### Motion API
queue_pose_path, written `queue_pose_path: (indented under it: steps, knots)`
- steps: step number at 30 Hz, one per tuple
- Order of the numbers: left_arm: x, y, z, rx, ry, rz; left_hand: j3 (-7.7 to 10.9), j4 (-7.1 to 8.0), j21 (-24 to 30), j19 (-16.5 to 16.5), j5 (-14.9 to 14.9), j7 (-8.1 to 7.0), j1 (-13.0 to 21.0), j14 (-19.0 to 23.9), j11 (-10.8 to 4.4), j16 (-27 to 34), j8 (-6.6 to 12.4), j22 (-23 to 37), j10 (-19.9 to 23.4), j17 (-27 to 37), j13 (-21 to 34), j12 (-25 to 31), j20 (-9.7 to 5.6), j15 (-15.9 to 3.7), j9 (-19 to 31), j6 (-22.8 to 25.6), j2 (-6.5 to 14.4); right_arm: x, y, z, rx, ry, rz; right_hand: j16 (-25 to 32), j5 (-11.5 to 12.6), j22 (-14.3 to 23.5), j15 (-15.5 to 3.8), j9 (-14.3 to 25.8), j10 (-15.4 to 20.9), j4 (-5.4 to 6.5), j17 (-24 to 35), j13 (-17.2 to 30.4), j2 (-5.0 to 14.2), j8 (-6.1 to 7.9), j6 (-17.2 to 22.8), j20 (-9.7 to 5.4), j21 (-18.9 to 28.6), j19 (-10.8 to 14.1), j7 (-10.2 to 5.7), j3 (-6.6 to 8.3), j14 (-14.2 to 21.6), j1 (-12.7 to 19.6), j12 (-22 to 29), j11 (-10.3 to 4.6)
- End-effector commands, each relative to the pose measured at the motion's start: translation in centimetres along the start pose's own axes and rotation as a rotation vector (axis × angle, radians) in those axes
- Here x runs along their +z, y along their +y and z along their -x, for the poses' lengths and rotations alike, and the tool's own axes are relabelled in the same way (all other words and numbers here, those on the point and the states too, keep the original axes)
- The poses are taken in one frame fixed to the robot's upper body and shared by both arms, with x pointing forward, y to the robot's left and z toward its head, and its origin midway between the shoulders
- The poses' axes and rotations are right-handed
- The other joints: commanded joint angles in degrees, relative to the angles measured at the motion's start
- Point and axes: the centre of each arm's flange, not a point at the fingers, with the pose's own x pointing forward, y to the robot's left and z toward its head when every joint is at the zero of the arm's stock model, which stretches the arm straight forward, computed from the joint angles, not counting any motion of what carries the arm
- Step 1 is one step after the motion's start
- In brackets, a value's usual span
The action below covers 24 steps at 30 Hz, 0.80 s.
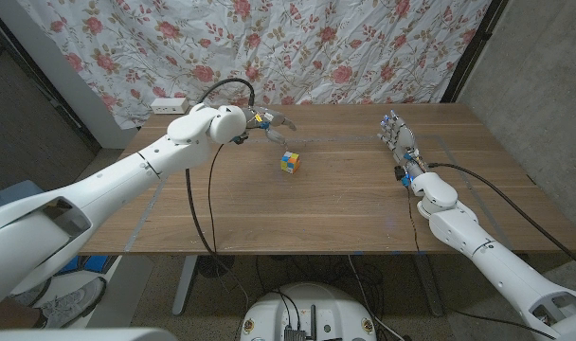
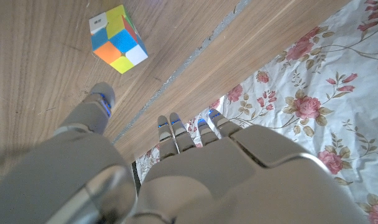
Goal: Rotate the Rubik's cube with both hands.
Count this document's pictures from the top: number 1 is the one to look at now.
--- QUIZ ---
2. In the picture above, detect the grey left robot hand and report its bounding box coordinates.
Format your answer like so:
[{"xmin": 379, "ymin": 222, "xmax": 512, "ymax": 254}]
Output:
[{"xmin": 243, "ymin": 106, "xmax": 297, "ymax": 147}]

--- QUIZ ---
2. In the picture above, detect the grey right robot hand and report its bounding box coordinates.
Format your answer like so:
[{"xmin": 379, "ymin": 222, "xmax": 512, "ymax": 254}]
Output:
[{"xmin": 376, "ymin": 109, "xmax": 429, "ymax": 180}]

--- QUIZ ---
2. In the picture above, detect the multicolour Rubik's cube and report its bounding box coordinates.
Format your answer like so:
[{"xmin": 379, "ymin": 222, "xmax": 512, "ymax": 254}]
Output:
[{"xmin": 279, "ymin": 151, "xmax": 302, "ymax": 175}]

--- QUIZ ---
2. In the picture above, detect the floral backdrop cloth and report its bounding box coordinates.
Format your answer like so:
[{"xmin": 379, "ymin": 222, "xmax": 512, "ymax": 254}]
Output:
[{"xmin": 16, "ymin": 0, "xmax": 493, "ymax": 130}]

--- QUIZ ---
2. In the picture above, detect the white power strip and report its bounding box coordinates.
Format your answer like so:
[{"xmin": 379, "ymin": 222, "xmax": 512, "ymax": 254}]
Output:
[{"xmin": 150, "ymin": 97, "xmax": 190, "ymax": 116}]

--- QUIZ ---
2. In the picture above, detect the black backdrop stand pole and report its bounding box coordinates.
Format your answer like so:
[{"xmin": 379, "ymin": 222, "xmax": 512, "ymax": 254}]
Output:
[{"xmin": 440, "ymin": 0, "xmax": 510, "ymax": 104}]

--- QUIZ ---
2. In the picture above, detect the grey table leg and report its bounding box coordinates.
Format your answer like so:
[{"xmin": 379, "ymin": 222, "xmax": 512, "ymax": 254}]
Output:
[{"xmin": 413, "ymin": 253, "xmax": 445, "ymax": 317}]

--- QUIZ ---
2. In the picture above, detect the black round floor base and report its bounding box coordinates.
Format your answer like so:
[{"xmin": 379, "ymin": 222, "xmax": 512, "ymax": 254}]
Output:
[{"xmin": 196, "ymin": 254, "xmax": 236, "ymax": 279}]

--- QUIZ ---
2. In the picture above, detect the white table leg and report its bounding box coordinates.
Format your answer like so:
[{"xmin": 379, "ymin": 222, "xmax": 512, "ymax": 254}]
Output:
[{"xmin": 171, "ymin": 255, "xmax": 199, "ymax": 317}]

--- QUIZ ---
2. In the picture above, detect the white robot torso base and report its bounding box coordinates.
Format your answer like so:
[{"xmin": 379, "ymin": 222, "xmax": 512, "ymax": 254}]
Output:
[{"xmin": 240, "ymin": 282, "xmax": 378, "ymax": 341}]

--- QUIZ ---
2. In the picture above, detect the blue plastic pad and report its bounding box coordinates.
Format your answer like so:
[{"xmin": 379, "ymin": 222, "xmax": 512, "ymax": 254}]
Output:
[{"xmin": 55, "ymin": 255, "xmax": 112, "ymax": 276}]

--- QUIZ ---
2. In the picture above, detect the white floor platform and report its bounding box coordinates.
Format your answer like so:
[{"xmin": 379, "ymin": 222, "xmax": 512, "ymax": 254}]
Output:
[{"xmin": 10, "ymin": 255, "xmax": 156, "ymax": 329}]

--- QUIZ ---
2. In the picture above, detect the grey sneaker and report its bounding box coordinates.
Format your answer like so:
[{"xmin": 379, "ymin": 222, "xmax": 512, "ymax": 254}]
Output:
[{"xmin": 40, "ymin": 277, "xmax": 108, "ymax": 329}]

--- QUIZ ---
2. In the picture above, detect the blue-grey box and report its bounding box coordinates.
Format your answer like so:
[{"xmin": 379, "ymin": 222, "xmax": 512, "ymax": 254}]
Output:
[{"xmin": 0, "ymin": 179, "xmax": 38, "ymax": 214}]

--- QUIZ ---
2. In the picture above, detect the person's leg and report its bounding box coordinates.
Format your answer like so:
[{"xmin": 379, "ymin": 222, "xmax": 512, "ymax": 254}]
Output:
[{"xmin": 0, "ymin": 296, "xmax": 45, "ymax": 331}]

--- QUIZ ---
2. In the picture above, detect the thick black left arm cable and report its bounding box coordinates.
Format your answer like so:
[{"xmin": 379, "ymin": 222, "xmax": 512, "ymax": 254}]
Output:
[{"xmin": 185, "ymin": 78, "xmax": 256, "ymax": 328}]

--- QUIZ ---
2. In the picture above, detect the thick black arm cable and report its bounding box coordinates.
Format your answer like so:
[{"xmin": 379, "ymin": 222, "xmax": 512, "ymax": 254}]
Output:
[
  {"xmin": 185, "ymin": 78, "xmax": 256, "ymax": 328},
  {"xmin": 427, "ymin": 162, "xmax": 576, "ymax": 275}
]

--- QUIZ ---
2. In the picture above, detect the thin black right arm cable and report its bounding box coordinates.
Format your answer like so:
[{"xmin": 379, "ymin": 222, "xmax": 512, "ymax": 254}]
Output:
[{"xmin": 405, "ymin": 184, "xmax": 557, "ymax": 341}]

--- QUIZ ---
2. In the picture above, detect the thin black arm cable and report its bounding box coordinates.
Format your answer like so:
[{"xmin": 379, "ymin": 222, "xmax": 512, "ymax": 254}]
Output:
[
  {"xmin": 207, "ymin": 143, "xmax": 225, "ymax": 255},
  {"xmin": 405, "ymin": 184, "xmax": 557, "ymax": 341}
]

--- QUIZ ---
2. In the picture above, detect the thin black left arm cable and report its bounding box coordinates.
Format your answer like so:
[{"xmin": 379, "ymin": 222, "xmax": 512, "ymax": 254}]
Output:
[{"xmin": 207, "ymin": 143, "xmax": 225, "ymax": 255}]

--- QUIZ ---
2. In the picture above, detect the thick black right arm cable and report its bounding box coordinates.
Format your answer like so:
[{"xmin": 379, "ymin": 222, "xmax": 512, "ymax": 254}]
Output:
[{"xmin": 427, "ymin": 162, "xmax": 576, "ymax": 275}]

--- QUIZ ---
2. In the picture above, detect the white floor cable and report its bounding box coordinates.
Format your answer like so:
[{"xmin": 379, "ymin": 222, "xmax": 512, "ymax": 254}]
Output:
[{"xmin": 347, "ymin": 255, "xmax": 406, "ymax": 341}]

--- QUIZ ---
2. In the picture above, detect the black door frame strip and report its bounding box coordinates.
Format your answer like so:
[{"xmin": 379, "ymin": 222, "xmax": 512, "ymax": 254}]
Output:
[{"xmin": 0, "ymin": 11, "xmax": 102, "ymax": 155}]

